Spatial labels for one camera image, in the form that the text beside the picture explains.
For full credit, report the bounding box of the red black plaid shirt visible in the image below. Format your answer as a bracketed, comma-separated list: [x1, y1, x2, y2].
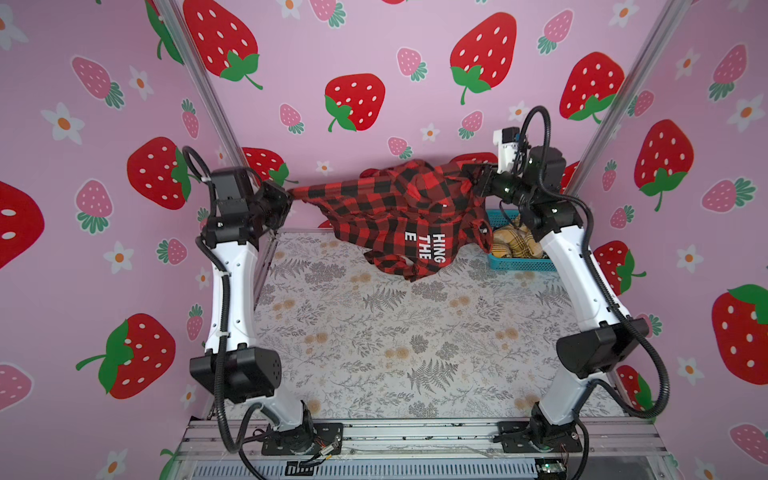
[290, 160, 493, 282]

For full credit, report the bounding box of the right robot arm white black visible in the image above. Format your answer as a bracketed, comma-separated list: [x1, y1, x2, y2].
[475, 144, 644, 451]

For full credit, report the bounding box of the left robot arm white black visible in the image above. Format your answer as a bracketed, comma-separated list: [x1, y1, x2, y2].
[189, 167, 316, 454]

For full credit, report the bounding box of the teal plastic basket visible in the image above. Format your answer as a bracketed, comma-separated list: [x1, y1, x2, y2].
[487, 209, 555, 272]

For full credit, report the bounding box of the yellow plaid shirt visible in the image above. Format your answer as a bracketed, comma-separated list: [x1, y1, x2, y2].
[491, 218, 545, 259]

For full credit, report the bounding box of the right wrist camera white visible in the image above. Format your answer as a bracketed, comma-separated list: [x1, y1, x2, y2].
[493, 127, 521, 174]

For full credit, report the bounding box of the right corner aluminium post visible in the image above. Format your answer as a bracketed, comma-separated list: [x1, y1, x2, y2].
[565, 0, 691, 196]

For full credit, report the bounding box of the corner aluminium post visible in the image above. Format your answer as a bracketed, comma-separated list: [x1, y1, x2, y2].
[156, 0, 248, 167]
[565, 0, 691, 196]

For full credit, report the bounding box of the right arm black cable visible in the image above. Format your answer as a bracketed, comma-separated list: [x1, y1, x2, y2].
[518, 106, 671, 420]

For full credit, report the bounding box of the left corner aluminium post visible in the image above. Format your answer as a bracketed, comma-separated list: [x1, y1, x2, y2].
[156, 0, 248, 167]

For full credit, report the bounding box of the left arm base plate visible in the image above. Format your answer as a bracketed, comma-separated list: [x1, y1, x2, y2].
[261, 422, 344, 456]

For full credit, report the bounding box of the aluminium rail frame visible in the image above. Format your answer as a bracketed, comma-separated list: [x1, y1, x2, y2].
[169, 417, 684, 479]

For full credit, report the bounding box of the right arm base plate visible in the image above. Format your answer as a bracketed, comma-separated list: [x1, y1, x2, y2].
[492, 418, 583, 454]

